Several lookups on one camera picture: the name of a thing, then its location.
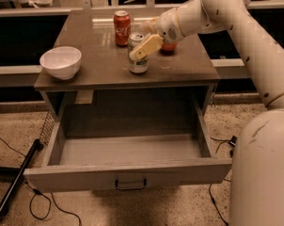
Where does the red coca-cola can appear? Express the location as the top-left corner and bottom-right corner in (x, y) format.
(114, 10), (131, 46)

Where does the grey cabinet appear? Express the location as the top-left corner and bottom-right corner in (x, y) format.
(34, 7), (221, 139)

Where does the open grey top drawer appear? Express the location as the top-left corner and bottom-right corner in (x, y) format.
(25, 107), (231, 192)

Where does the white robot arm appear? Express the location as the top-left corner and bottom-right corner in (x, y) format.
(130, 0), (284, 226)

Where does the black drawer handle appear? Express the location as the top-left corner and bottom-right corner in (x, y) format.
(115, 179), (148, 191)

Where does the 7up soda can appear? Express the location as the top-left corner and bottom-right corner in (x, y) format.
(128, 32), (148, 74)

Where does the black power adapter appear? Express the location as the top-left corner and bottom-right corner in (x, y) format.
(229, 136), (237, 158)

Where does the red apple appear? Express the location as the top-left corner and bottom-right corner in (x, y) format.
(161, 42), (178, 52)

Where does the black cable left floor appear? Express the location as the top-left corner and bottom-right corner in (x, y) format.
(0, 132), (83, 226)

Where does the black cables right floor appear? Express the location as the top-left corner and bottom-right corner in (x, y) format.
(208, 137), (239, 226)

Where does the white bowl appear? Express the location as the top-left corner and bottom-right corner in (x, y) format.
(39, 46), (82, 80)

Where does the black bar left floor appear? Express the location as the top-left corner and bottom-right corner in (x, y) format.
(0, 139), (43, 218)

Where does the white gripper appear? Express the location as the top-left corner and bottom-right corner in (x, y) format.
(129, 8), (184, 61)

